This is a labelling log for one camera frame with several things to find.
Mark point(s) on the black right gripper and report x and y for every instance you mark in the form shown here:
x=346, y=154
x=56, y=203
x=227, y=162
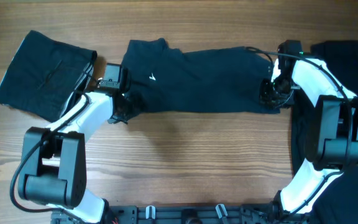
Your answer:
x=265, y=94

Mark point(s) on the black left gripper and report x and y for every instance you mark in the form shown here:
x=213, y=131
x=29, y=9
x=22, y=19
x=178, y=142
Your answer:
x=132, y=111

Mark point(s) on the dark t-shirt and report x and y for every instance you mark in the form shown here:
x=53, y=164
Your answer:
x=207, y=81

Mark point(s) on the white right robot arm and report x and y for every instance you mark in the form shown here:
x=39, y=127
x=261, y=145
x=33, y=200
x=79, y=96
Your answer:
x=331, y=142

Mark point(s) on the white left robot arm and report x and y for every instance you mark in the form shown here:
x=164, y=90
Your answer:
x=52, y=171

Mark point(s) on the folded dark garment stack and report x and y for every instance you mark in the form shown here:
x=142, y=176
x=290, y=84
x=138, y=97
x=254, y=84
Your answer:
x=43, y=75

